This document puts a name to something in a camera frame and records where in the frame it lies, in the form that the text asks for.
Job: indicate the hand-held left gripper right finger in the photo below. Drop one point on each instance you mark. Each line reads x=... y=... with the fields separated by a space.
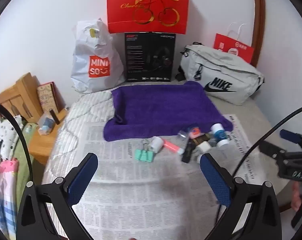
x=216 y=180

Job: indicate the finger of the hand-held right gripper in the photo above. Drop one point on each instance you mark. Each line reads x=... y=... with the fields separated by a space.
x=272 y=150
x=289 y=135

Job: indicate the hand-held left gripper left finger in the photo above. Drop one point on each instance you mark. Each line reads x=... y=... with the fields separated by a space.
x=82 y=177

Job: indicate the white charger plug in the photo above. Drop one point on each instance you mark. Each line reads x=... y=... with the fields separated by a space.
x=204 y=147

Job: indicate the black marker pen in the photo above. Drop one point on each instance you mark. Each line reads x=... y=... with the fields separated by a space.
x=187 y=152

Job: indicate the small brown gold bottle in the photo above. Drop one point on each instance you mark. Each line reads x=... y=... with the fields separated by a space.
x=202 y=140

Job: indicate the blue and white bottle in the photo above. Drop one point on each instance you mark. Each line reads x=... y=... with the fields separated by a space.
x=219 y=135

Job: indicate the pink highlighter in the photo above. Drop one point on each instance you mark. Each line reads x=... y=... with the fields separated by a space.
x=171 y=146

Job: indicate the green binder clip bundle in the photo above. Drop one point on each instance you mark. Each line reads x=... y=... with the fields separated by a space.
x=143 y=155

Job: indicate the small white tape roll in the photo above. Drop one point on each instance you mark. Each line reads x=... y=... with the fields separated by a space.
x=156 y=144

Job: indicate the person's right hand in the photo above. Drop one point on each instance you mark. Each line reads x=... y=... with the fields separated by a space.
x=295 y=197

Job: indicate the wooden nightstand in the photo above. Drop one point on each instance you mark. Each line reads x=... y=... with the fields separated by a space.
x=41 y=150

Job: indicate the small clear plastic piece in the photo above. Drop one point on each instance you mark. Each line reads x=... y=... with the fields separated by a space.
x=182 y=135

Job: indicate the green blanket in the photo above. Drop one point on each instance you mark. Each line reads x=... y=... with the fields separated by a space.
x=22 y=170

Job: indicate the newspaper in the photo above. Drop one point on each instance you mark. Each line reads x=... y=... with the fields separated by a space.
x=153 y=180

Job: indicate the clear bag with blue box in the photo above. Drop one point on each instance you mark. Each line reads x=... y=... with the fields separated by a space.
x=45 y=125

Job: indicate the small black stick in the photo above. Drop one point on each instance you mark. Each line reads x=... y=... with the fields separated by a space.
x=55 y=117

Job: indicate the pink patterned blanket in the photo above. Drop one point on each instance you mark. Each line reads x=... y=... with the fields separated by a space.
x=3 y=192

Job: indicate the white patterned pillow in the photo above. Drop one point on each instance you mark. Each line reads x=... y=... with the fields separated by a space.
x=6 y=137

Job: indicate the floral patterned book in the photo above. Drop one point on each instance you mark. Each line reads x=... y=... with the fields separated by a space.
x=47 y=97

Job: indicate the grey waist bag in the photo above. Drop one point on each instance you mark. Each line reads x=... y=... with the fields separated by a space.
x=228 y=67

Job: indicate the white plastic shopping bag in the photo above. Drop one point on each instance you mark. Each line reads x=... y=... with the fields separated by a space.
x=83 y=80

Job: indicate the purple towel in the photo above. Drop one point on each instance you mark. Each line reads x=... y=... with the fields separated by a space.
x=153 y=105

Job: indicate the wooden headboard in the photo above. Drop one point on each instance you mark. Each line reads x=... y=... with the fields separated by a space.
x=18 y=92

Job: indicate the small red paper bag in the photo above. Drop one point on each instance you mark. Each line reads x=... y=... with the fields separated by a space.
x=223 y=43

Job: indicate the black headphone box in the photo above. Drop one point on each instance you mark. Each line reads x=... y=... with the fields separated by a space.
x=138 y=55

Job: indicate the red gift bag gold print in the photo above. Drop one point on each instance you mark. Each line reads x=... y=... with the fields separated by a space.
x=121 y=17

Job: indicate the curved brown wooden frame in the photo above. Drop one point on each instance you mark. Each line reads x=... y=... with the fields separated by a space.
x=259 y=17

